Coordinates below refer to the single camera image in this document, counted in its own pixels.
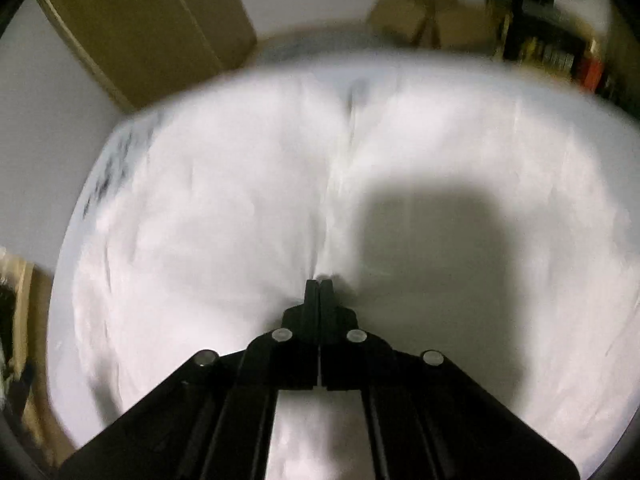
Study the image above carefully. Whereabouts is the large cardboard box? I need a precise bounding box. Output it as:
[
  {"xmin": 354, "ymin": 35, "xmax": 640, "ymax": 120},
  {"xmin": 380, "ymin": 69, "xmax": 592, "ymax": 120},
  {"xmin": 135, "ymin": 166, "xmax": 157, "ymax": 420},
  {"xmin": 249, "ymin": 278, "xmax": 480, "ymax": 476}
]
[{"xmin": 407, "ymin": 0, "xmax": 497, "ymax": 54}]

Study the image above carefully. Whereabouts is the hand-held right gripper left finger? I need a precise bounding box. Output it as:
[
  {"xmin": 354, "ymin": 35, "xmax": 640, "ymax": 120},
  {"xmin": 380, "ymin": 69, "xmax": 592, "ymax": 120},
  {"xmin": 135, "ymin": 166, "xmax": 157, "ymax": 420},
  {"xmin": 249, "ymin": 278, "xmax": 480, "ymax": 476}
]
[{"xmin": 57, "ymin": 279, "xmax": 321, "ymax": 480}]

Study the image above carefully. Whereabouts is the wooden side shelf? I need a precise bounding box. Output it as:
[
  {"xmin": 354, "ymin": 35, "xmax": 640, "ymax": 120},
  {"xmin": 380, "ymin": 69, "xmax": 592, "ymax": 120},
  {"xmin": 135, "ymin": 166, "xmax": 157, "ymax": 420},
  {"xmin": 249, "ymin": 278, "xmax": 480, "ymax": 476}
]
[{"xmin": 0, "ymin": 247, "xmax": 78, "ymax": 463}]

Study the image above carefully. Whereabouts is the small cardboard box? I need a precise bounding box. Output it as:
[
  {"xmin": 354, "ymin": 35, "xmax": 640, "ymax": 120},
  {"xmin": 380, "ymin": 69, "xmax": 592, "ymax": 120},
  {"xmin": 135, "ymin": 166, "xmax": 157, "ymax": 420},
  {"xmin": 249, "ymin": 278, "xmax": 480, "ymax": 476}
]
[{"xmin": 367, "ymin": 0, "xmax": 427, "ymax": 47}]

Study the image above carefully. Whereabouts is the wooden wardrobe door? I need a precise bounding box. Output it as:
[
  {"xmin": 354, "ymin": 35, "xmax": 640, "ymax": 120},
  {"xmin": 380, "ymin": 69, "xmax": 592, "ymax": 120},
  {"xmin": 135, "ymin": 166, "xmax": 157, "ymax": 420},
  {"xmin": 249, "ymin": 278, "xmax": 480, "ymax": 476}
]
[{"xmin": 32, "ymin": 0, "xmax": 258, "ymax": 113}]

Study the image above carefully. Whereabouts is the black cabinet with yellow print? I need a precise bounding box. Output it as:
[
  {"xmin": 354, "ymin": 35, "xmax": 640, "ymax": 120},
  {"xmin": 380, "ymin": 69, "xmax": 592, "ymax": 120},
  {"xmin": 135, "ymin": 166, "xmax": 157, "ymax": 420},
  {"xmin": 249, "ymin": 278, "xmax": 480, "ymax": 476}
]
[{"xmin": 499, "ymin": 0, "xmax": 617, "ymax": 97}]

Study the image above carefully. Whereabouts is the white refrigerator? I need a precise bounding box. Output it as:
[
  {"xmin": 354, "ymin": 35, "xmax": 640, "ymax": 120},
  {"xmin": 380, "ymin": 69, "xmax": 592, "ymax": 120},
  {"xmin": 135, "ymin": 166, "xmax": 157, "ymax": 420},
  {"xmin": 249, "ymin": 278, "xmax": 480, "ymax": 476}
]
[{"xmin": 0, "ymin": 0, "xmax": 136, "ymax": 273}]

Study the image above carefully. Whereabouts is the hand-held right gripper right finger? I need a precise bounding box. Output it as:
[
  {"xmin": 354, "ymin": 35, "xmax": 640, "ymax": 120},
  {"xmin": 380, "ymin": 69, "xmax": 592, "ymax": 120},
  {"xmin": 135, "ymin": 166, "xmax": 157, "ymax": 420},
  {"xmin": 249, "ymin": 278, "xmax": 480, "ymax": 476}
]
[{"xmin": 318, "ymin": 279, "xmax": 583, "ymax": 480}]

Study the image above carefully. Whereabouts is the white puffer jacket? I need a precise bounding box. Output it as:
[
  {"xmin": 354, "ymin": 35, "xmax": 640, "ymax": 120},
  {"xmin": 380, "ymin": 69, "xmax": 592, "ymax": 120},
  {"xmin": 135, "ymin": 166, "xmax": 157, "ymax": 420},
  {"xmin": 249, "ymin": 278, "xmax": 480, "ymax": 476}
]
[{"xmin": 70, "ymin": 57, "xmax": 640, "ymax": 480}]

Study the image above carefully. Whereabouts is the red canister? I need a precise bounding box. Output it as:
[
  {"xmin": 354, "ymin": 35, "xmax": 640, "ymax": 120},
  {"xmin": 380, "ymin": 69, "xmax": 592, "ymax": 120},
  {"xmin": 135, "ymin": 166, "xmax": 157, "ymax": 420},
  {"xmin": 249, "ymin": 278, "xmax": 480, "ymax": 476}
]
[{"xmin": 575, "ymin": 57, "xmax": 604, "ymax": 87}]

